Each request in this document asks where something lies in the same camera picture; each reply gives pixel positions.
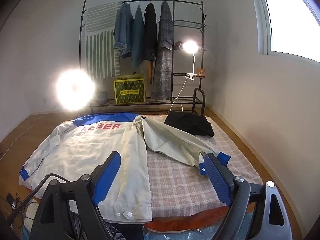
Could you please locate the grey plaid coat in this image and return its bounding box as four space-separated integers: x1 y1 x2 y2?
151 1 174 100

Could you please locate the blue denim jacket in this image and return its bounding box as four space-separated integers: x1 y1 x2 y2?
114 2 134 59

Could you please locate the black coat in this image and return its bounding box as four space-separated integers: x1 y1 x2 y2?
144 3 158 61

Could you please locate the pink plaid blanket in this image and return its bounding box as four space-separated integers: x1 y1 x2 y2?
60 114 263 218

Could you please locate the ring light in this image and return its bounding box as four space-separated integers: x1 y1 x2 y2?
55 69 96 111

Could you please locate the green striped white rug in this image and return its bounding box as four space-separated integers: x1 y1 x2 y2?
84 1 123 79

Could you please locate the teal jacket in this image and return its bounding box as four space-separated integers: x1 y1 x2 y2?
131 5 146 68

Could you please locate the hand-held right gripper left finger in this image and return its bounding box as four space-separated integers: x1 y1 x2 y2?
29 151 122 240

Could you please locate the window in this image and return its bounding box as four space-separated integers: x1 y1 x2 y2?
247 0 320 63

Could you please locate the black metal clothes rack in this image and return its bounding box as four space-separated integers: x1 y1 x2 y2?
79 0 208 117

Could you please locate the black cable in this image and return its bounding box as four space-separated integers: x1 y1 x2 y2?
0 173 75 228

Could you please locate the dark patterned cloth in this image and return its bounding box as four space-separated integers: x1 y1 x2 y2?
72 212 128 240

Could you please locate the blue plastic bag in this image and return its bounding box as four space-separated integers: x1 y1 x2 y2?
142 226 225 240

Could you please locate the black folded garment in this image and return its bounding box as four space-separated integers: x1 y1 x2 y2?
164 112 215 137

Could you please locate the white clip lamp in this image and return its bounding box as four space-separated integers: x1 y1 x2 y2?
182 40 200 80

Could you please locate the white and blue jacket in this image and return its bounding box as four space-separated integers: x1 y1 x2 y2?
19 112 231 224

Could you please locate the yellow green patterned box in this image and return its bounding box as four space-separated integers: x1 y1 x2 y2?
113 74 146 105

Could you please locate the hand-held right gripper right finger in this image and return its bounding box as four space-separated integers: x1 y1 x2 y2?
203 152 293 240

